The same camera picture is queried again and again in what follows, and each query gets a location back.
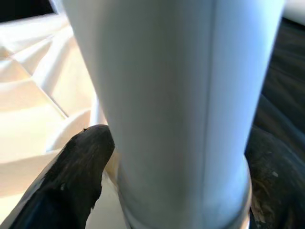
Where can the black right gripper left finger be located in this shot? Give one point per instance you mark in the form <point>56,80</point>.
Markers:
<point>66,181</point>

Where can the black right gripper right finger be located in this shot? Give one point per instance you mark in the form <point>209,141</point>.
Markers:
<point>278,190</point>

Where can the white plastic table top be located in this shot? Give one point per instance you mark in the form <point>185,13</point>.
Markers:
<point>35,95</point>

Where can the white plastic table leg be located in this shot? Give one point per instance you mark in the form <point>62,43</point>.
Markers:
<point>178,95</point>

